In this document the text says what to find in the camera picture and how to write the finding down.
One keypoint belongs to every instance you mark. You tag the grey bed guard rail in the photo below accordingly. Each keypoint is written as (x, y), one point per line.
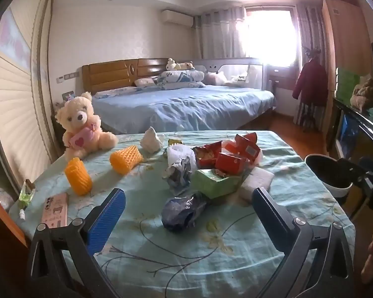
(251, 74)

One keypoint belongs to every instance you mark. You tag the blue plastic bag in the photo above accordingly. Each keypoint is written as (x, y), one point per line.
(183, 212)

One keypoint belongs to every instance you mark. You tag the white sliding wardrobe door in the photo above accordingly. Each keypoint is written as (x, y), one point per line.
(15, 105)

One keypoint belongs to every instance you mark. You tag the cream teddy bear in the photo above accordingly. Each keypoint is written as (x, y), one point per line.
(80, 124)

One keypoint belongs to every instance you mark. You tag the small photo frame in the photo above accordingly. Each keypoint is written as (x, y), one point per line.
(68, 96)

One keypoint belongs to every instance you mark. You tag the silver wrapper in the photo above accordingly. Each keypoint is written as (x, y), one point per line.
(178, 175)

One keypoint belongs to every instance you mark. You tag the green snack wrapper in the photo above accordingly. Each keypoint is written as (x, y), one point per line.
(25, 197)

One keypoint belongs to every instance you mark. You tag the bright window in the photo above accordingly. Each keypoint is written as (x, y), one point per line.
(270, 37)

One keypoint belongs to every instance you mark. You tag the teal floral tablecloth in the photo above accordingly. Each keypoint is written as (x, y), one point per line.
(180, 254)

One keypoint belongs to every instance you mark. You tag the bed with blue sheet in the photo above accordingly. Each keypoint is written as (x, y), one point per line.
(186, 105)

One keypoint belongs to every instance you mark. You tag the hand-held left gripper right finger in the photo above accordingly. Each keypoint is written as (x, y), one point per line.
(267, 211)

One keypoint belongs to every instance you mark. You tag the wall switch panel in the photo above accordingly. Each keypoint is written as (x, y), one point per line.
(69, 76)

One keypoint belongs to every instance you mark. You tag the black glass cabinet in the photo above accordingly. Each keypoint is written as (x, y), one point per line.
(360, 124)

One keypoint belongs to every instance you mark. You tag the pink pillow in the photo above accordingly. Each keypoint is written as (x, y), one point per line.
(144, 82)

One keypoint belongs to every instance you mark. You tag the white plastic bag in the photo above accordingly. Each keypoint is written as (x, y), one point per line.
(178, 153)

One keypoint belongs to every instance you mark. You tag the grey patterned curtain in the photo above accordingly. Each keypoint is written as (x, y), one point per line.
(217, 34)
(309, 28)

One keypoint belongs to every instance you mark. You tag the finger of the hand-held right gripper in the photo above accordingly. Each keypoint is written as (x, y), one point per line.
(348, 165)
(358, 181)

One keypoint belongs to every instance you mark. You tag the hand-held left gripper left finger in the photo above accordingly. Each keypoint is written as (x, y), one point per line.
(107, 220)

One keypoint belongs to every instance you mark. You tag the dark red coat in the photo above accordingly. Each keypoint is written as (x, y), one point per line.
(310, 82)

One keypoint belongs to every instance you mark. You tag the crumpled white tissue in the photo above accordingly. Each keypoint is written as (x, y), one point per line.
(151, 141)

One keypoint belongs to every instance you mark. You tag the pink phone case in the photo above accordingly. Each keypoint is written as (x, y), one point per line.
(55, 209)

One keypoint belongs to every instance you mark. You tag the small yellow green wrapper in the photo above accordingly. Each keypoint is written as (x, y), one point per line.
(175, 142)

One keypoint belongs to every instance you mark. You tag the white bin with black liner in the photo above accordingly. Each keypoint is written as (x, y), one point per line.
(324, 173)

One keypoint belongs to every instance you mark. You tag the white air conditioner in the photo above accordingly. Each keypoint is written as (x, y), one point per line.
(177, 18)

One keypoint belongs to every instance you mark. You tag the brown plush toy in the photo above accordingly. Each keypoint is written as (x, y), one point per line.
(366, 93)

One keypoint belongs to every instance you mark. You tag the orange foam fruit net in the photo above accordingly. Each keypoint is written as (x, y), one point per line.
(78, 177)
(126, 159)

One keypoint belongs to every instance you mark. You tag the white foam block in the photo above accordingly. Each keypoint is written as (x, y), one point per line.
(258, 180)

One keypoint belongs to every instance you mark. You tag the red snack bag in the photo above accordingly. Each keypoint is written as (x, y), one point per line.
(206, 155)

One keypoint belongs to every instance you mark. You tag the wooden wardrobe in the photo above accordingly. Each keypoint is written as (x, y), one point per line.
(348, 37)

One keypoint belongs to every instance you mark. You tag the cream plush toy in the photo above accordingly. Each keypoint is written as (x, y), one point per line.
(177, 65)

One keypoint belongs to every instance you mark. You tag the stack of green boxes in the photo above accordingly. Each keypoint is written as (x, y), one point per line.
(347, 83)

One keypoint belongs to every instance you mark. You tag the green paper box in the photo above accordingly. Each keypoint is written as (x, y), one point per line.
(214, 183)

